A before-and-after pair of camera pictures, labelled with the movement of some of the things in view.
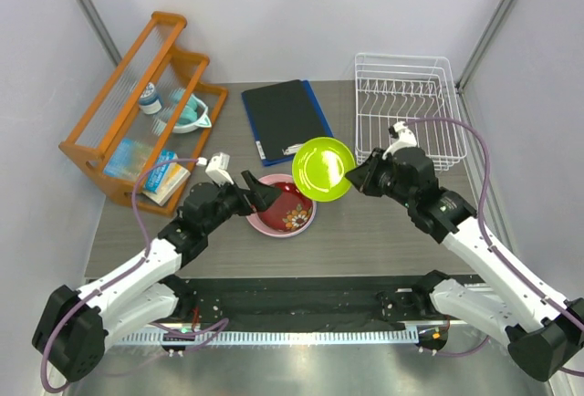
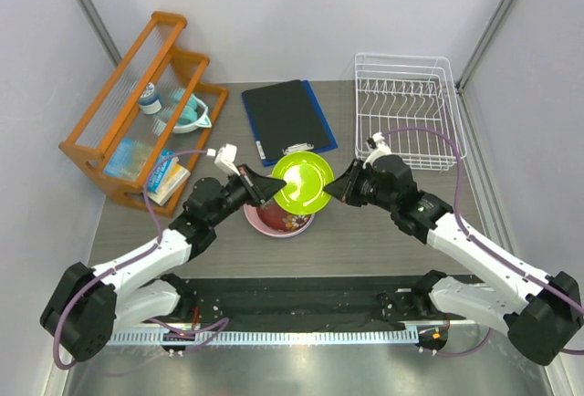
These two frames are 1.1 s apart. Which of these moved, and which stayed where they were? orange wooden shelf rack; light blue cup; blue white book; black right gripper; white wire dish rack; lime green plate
Moved: lime green plate; black right gripper
Stayed: orange wooden shelf rack; blue white book; white wire dish rack; light blue cup
